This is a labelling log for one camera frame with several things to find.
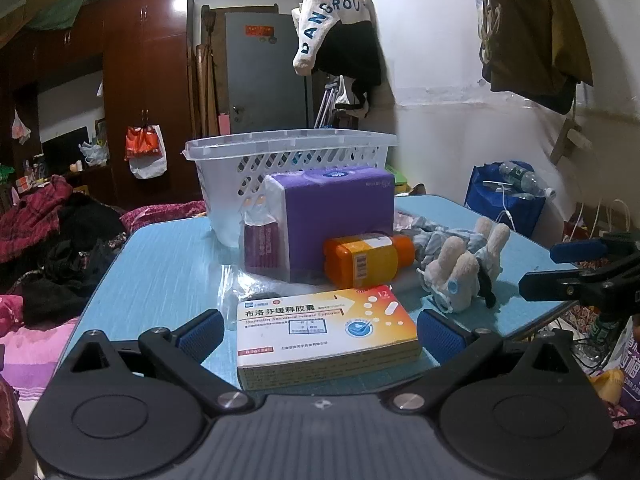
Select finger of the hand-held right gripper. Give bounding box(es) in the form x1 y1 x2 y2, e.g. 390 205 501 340
550 232 640 273
518 269 591 306

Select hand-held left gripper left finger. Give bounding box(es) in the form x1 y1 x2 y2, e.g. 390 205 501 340
70 309 253 418

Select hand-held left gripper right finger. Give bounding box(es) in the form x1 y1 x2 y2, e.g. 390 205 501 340
392 309 576 418

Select plush rabbit toy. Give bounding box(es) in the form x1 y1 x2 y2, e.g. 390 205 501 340
395 215 512 313

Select orange medicine bottle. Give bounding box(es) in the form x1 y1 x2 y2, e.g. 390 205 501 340
322 232 416 291

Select small maroon box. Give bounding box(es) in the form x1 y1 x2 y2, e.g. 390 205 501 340
244 222 291 277

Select white orange medicine box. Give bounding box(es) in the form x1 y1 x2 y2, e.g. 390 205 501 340
236 285 422 392

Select clear plastic bag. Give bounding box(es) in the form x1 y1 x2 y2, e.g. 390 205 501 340
220 202 296 331

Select white plastic basket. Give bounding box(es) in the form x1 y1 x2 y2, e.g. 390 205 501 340
184 129 398 248

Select purple tissue pack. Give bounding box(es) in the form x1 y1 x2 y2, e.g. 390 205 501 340
264 166 396 281

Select colourful printed bag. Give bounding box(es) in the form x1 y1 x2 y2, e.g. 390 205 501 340
590 320 640 431

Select clear water bottle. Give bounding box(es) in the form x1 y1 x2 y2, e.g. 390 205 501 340
497 161 557 200

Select blue shopping bag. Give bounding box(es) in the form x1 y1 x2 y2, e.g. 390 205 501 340
464 162 548 233

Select maroon floral bedding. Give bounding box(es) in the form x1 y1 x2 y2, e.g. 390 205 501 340
120 200 208 233

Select black clothing pile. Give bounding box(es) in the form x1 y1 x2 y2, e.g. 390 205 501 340
10 192 128 323

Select pink blanket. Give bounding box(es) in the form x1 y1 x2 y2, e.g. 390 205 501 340
0 295 81 411

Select orange white plastic bag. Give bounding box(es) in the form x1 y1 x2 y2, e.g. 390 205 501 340
124 124 168 180

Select maroon plaid blanket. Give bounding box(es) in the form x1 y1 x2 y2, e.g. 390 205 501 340
0 175 76 263

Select olive hanging jacket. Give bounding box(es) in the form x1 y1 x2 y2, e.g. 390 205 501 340
480 0 596 113

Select black monitor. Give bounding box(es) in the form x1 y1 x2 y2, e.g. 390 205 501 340
41 127 90 173

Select wooden boards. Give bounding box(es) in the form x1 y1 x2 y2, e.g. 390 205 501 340
192 5 226 138

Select metal crutches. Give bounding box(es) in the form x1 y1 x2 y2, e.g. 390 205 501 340
312 77 346 131

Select grey door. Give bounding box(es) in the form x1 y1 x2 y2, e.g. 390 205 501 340
225 12 313 136

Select pink plastic bag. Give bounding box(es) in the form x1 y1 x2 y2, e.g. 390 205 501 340
11 109 32 146

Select brown wooden wardrobe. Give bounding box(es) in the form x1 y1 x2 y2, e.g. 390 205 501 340
0 0 201 211

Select black hanging garment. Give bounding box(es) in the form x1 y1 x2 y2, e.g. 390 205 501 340
312 20 383 111

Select white lettered hoodie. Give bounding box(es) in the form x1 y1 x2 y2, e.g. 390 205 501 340
291 0 376 77

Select green cloth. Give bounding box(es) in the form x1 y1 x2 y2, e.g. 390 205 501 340
25 0 146 31

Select white cable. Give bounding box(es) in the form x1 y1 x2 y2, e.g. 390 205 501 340
485 180 518 231

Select wooden wall bracket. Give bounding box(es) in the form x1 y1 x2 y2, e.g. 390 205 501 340
550 120 591 163

